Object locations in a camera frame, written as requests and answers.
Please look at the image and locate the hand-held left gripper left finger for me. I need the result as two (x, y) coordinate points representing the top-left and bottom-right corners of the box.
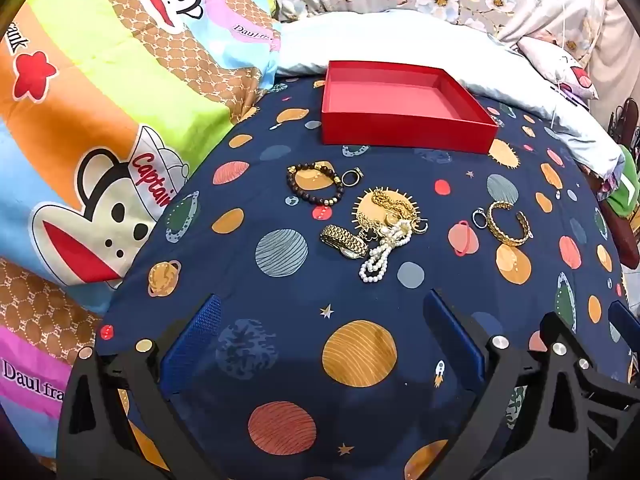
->
(57, 294), (222, 480)

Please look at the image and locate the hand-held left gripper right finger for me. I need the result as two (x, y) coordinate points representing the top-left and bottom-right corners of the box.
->
(424, 289), (601, 480)

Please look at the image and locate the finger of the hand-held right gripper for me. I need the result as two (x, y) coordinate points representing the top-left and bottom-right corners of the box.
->
(575, 301), (640, 461)

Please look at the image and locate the gold cuff bracelet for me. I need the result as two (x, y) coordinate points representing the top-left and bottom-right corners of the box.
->
(485, 200), (533, 247)

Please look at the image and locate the gold wristwatch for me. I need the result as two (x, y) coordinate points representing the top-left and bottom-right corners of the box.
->
(320, 224), (371, 261)

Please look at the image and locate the gold chain necklace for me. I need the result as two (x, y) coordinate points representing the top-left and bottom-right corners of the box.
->
(357, 187), (418, 233)

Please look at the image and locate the dark beaded bracelet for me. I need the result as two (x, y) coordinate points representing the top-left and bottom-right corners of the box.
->
(286, 161), (346, 207)

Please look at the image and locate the red cardboard box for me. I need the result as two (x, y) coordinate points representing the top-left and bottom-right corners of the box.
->
(321, 60), (500, 155)

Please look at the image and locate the navy planet print sheet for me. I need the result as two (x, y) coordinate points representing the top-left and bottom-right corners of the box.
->
(95, 77), (631, 480)

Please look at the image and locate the green cloth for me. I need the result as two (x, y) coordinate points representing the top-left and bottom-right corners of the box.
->
(602, 145), (640, 221)

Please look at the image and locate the dark metal furniture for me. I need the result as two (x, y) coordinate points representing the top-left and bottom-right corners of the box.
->
(605, 97), (640, 151)

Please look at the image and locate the pink cartoon pillow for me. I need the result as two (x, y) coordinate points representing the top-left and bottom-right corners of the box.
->
(517, 35), (601, 103)

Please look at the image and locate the cartoon monkey blanket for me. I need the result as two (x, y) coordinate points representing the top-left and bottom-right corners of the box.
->
(0, 0), (281, 461)

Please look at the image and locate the beige curtain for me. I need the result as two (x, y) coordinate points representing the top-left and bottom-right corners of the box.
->
(585, 0), (636, 111)

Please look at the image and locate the light blue quilt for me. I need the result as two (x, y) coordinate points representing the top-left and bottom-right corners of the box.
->
(272, 8), (626, 181)

